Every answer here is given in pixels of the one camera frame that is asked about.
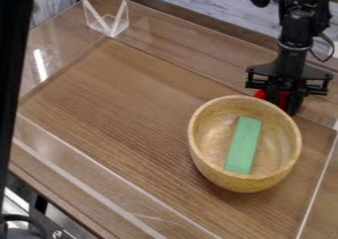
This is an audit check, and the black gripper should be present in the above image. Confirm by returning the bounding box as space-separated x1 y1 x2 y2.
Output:
245 62 332 116

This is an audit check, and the red plush strawberry toy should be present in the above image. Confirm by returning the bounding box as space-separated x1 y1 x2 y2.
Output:
253 89 289 110

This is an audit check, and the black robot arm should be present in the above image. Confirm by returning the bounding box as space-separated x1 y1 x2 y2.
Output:
245 0 333 116

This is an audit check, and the wooden bowl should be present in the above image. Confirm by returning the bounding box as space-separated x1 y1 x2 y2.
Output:
187 95 301 193

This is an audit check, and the green rectangular block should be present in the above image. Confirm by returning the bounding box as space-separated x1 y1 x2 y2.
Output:
223 117 263 175

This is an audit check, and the clear acrylic table barrier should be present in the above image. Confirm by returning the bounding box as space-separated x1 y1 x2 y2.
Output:
10 0 338 239

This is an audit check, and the clear acrylic corner bracket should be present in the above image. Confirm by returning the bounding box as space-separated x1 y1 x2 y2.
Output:
81 0 129 38

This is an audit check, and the black metal frame bracket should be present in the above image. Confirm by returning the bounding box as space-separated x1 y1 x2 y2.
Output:
29 195 76 239

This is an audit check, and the black cable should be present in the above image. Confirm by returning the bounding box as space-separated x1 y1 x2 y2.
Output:
1 212 48 239

